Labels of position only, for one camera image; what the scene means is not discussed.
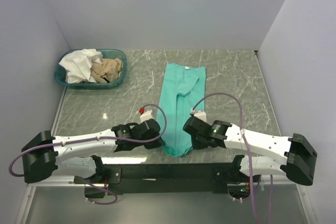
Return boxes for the beige t shirt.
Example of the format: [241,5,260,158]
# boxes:
[90,58,123,83]

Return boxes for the teal plastic basket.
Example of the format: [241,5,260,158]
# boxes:
[55,49,127,90]

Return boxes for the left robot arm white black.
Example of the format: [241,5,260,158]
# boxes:
[22,119,163,184]

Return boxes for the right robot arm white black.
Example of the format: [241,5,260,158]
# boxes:
[183,116,318,186]

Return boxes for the teal t shirt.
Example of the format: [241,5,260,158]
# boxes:
[159,63,206,157]

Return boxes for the aluminium frame rail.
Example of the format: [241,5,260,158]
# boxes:
[27,175,296,187]

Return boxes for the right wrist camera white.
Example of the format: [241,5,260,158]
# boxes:
[190,109,207,123]

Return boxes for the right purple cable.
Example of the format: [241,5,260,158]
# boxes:
[191,92,274,224]

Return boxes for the white t shirt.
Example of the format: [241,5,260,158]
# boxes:
[59,49,103,84]

